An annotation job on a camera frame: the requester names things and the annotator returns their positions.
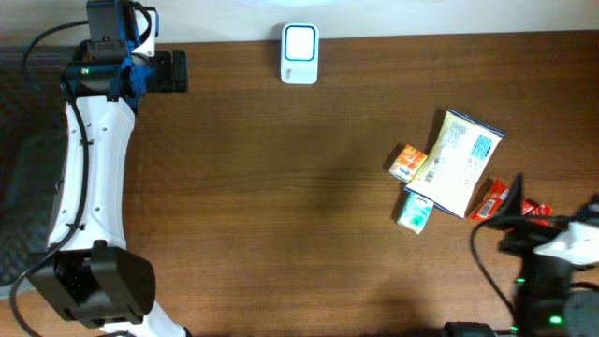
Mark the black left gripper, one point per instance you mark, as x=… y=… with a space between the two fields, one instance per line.
x=168 y=80

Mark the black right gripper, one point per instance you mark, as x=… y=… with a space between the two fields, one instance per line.
x=522 y=236

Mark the red snack packet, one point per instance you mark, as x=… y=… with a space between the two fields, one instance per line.
x=495 y=198

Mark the cream snack bag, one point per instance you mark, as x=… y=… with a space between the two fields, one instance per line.
x=455 y=162

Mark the green tissue pack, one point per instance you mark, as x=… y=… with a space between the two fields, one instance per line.
x=415 y=212

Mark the orange tissue pack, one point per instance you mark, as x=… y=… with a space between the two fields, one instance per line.
x=407 y=164

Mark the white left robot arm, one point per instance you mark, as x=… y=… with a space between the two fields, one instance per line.
x=87 y=275

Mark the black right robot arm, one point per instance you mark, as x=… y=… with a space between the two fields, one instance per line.
x=546 y=301

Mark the white barcode scanner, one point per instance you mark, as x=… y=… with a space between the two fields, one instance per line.
x=299 y=53

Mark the grey plastic mesh basket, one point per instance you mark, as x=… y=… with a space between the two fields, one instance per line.
x=33 y=149

